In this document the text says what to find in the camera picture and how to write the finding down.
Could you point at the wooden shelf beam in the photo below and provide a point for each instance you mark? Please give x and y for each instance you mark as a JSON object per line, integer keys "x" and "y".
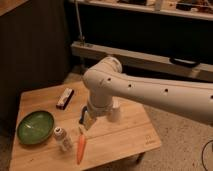
{"x": 140, "y": 60}

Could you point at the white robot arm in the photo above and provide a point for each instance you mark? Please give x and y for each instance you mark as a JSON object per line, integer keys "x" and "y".
{"x": 105, "y": 81}

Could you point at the black handle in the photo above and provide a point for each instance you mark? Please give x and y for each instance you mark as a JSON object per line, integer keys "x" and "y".
{"x": 189, "y": 64}

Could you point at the green bowl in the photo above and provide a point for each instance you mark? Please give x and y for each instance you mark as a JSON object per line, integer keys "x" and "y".
{"x": 35, "y": 128}

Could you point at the metal pole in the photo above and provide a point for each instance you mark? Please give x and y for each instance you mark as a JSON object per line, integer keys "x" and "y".
{"x": 81, "y": 37}

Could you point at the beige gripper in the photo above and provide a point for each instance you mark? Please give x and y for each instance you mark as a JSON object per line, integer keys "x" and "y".
{"x": 86, "y": 119}

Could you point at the orange carrot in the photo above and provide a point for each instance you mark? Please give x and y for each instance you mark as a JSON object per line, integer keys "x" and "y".
{"x": 81, "y": 146}

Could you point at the upper shelf with clutter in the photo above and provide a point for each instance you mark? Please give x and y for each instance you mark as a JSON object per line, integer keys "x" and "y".
{"x": 193, "y": 9}

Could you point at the small white bottle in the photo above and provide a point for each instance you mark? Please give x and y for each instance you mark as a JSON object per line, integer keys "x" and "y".
{"x": 62, "y": 138}

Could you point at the white paper cup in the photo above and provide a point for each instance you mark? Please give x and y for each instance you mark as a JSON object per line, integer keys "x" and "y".
{"x": 114, "y": 114}

